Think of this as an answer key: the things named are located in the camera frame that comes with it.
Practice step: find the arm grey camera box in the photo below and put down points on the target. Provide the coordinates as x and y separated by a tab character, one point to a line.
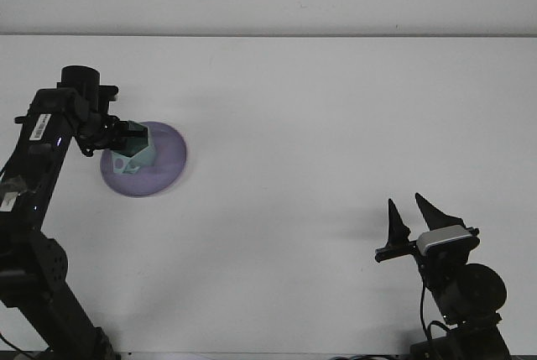
442	237

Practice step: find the pale blue hexagonal cup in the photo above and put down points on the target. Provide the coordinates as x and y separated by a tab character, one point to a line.
140	158

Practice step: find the pale purple round plate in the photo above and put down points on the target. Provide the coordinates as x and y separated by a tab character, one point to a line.
168	167

